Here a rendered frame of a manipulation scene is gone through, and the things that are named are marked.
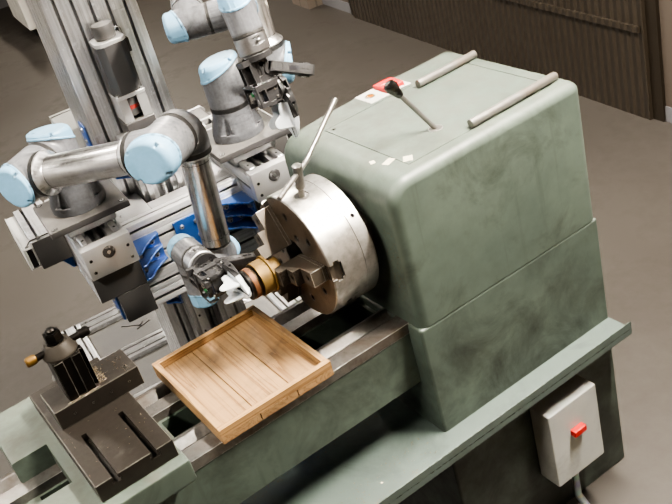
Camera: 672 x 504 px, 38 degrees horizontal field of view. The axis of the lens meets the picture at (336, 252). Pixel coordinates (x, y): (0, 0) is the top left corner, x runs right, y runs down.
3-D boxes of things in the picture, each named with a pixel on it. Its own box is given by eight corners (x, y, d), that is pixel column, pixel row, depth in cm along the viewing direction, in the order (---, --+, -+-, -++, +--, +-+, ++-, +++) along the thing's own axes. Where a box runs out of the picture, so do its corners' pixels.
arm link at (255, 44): (255, 30, 222) (270, 27, 215) (263, 49, 223) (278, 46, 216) (228, 43, 219) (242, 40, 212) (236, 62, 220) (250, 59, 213)
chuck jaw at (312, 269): (310, 245, 226) (338, 258, 216) (316, 263, 228) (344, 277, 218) (271, 267, 221) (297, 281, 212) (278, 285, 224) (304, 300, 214)
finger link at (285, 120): (280, 145, 223) (264, 108, 221) (301, 134, 226) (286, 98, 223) (286, 145, 221) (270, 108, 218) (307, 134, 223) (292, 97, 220)
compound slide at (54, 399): (127, 364, 227) (120, 347, 224) (145, 382, 219) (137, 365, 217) (48, 410, 219) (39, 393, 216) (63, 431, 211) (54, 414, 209)
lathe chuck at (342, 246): (300, 257, 252) (280, 159, 232) (374, 319, 231) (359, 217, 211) (271, 274, 249) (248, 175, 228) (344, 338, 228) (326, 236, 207)
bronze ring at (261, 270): (263, 244, 227) (230, 262, 224) (283, 257, 220) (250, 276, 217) (273, 276, 232) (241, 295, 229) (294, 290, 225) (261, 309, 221)
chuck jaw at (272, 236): (297, 241, 232) (272, 198, 232) (303, 237, 227) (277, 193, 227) (259, 263, 227) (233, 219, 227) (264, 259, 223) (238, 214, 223)
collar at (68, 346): (70, 335, 215) (65, 324, 214) (83, 349, 209) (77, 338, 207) (37, 353, 212) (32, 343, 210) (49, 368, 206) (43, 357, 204)
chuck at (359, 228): (311, 251, 253) (291, 153, 233) (385, 312, 233) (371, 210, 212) (300, 257, 252) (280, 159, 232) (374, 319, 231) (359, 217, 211)
